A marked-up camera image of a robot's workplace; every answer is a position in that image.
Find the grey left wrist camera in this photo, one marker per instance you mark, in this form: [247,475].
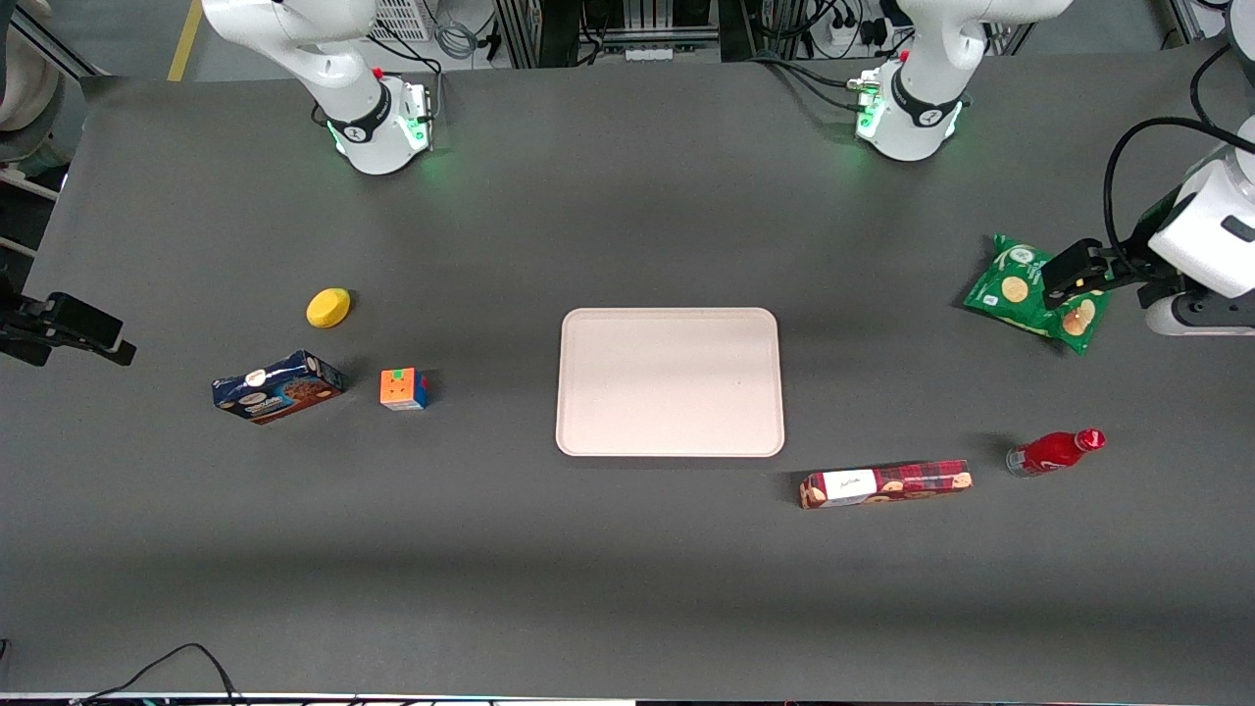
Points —
[1201,316]

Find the beige plastic tray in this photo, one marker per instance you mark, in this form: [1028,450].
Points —
[670,382]

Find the white power strip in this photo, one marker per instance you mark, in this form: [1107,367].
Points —
[855,32]

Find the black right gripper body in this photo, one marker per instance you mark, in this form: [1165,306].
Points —
[14,322]

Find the red cookie box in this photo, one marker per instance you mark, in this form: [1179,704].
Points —
[887,484]

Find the yellow round lid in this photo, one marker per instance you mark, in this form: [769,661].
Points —
[327,308]

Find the red cola bottle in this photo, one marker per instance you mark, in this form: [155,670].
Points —
[1044,455]

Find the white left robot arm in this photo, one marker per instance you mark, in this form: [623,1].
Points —
[912,127]

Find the blue cookie box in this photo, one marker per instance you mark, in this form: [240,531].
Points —
[279,389]

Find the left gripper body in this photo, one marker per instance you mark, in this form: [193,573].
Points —
[1143,257]

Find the colourful puzzle cube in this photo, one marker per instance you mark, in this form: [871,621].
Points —
[402,389]

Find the green chips bag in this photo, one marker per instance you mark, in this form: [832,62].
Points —
[1010,289]

